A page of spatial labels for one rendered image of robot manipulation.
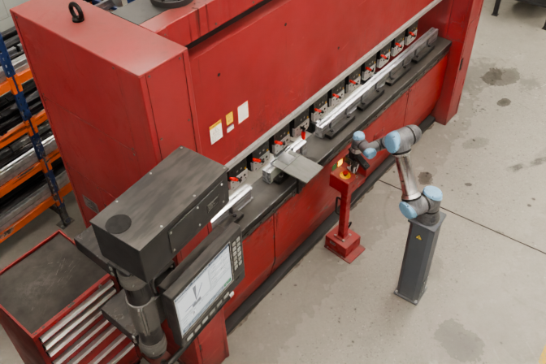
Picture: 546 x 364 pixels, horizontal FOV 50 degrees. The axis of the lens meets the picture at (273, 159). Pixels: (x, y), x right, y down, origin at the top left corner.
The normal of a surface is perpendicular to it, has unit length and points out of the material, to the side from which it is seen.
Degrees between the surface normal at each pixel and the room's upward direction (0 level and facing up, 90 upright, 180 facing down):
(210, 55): 90
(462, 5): 90
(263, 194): 0
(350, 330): 0
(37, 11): 0
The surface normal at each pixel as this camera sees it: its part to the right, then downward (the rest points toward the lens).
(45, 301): -0.02, -0.74
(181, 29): 0.77, 0.41
